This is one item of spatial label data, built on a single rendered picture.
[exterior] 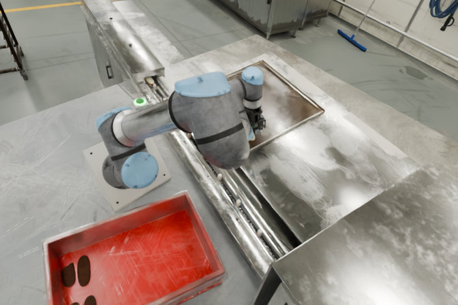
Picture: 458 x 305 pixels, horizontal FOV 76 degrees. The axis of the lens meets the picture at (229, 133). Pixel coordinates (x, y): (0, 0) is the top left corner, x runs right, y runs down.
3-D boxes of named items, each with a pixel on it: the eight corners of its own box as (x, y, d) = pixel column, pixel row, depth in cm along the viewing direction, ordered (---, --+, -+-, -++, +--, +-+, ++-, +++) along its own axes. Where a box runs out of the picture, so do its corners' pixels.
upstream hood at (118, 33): (80, 2, 233) (78, -10, 228) (103, -1, 241) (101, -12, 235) (134, 85, 162) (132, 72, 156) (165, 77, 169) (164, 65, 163)
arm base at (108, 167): (116, 197, 109) (123, 200, 100) (93, 162, 105) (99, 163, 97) (150, 173, 116) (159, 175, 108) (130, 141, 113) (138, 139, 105)
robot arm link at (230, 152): (259, 179, 63) (260, 133, 111) (242, 132, 61) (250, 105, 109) (209, 194, 65) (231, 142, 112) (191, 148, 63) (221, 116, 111)
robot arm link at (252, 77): (236, 69, 104) (256, 62, 106) (236, 92, 113) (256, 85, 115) (246, 82, 100) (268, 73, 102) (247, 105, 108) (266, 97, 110)
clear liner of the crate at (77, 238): (49, 252, 96) (38, 239, 89) (189, 201, 114) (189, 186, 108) (59, 370, 75) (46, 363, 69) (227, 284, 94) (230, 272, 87)
